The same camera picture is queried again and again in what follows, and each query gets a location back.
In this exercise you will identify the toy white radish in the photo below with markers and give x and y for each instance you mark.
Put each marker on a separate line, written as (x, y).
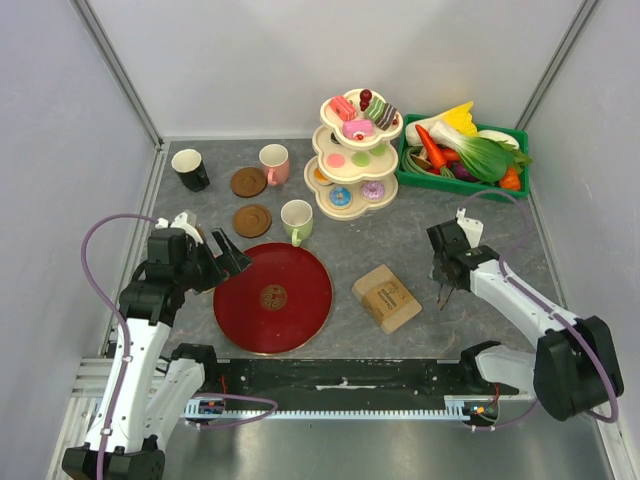
(499, 137)

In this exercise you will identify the black mug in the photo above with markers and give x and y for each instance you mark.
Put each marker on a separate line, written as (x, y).
(188, 165)

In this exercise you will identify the brown wooden coaster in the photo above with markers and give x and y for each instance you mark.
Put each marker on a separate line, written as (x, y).
(252, 221)
(248, 182)
(200, 233)

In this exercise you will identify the brown wooden coaster near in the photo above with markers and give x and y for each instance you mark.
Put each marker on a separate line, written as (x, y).
(252, 221)

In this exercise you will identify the blue white orange donut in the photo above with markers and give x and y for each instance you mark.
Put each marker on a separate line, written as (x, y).
(340, 197)

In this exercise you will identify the purple sprinkled donut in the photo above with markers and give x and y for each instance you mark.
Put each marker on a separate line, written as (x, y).
(372, 191)

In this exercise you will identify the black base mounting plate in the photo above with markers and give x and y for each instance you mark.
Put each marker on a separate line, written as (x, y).
(339, 385)

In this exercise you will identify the orange glazed donut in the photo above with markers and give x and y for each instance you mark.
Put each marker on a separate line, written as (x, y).
(320, 178)

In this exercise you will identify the brown wooden coaster far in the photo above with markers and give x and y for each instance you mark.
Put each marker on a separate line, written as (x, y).
(248, 182)

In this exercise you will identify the brown layered cake slice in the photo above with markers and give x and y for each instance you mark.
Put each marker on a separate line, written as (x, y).
(387, 119)

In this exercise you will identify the light green mug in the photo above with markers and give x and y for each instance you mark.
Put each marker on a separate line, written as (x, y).
(297, 218)

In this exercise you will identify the brown wooden coaster left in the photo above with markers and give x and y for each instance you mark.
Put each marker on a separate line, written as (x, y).
(200, 233)

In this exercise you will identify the cream three-tier dessert stand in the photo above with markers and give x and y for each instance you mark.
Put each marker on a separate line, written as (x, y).
(381, 168)

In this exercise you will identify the wooden block with label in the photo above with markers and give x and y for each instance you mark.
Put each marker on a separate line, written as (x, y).
(386, 299)

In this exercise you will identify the dark red round tray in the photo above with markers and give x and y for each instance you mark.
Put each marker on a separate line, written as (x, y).
(278, 304)

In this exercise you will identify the toy purple eggplant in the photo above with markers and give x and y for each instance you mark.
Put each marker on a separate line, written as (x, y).
(461, 173)

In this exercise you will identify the green sandwich cookie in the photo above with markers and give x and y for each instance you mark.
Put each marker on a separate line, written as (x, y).
(378, 150)
(360, 159)

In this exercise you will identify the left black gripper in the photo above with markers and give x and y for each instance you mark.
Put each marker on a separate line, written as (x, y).
(233, 261)

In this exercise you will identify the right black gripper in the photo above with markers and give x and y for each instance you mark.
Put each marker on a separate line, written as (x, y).
(435, 272)

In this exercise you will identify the pink layered cake slice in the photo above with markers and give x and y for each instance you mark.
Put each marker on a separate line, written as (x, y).
(358, 129)

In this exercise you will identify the metal serving tongs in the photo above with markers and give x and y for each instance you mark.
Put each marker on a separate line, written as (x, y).
(443, 296)

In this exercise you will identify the pink mug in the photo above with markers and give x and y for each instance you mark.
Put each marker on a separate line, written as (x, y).
(274, 159)

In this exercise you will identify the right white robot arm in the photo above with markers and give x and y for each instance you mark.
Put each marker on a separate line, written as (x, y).
(574, 366)

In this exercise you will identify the red layered cake slice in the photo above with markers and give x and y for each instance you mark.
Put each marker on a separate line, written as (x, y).
(343, 108)

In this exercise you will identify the toy yellow corn cabbage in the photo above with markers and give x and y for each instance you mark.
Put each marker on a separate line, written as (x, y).
(460, 118)

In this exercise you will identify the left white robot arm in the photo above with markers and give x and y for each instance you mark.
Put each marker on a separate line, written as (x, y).
(128, 436)

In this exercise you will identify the green plastic vegetable crate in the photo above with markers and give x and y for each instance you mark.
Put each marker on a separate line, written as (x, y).
(408, 176)

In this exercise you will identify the toy bok choy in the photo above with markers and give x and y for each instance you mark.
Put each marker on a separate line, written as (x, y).
(485, 159)

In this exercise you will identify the pink sandwich cookie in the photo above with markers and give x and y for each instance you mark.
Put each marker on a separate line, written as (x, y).
(335, 160)

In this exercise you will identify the small orange toy carrot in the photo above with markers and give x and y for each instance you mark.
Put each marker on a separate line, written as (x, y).
(511, 180)

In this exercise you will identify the green layered cake slice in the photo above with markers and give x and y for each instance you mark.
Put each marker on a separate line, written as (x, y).
(375, 109)

